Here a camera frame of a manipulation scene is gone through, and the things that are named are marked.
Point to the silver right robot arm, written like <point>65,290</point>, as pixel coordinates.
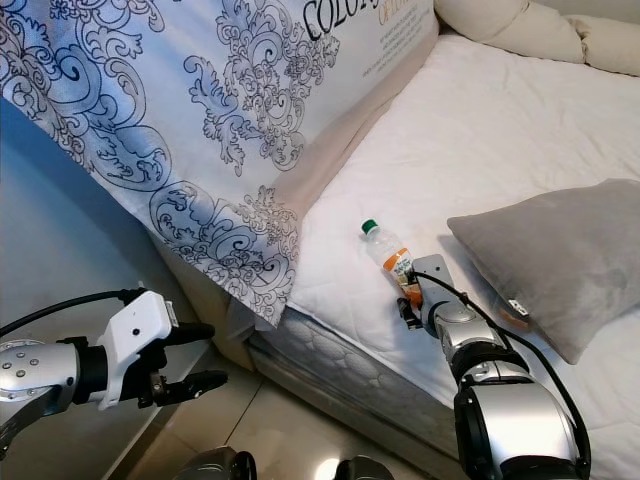
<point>500,410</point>

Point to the grey pillow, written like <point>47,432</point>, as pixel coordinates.
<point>560,250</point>

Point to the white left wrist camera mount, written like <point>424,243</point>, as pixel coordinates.
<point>140,320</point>

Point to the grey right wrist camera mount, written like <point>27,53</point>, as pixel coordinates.
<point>432,270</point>

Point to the grey quilted mattress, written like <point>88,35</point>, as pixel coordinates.
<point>340,390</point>

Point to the grey robot left leg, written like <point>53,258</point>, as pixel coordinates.
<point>215,465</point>

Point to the beige bolster cushion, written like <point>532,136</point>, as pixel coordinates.
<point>500,25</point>

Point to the green capped plastic bottle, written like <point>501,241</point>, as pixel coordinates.
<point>390,255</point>

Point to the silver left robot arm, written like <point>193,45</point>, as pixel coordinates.
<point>40,385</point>

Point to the white quilted mattress pad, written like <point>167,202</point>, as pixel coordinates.
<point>490,130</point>

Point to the grey robot right leg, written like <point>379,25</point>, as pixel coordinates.
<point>365,470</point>

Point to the grey robot leg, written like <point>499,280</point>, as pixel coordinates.
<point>365,470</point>
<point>215,465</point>

